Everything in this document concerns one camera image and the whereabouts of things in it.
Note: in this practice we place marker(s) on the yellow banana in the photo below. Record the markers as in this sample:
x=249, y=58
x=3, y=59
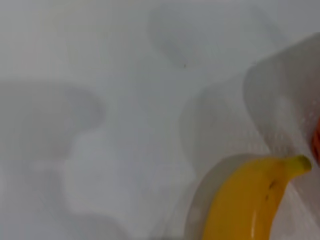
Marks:
x=245, y=200

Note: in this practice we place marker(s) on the orange woven plastic basket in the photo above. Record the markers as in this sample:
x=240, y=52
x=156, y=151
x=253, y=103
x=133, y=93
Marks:
x=317, y=142

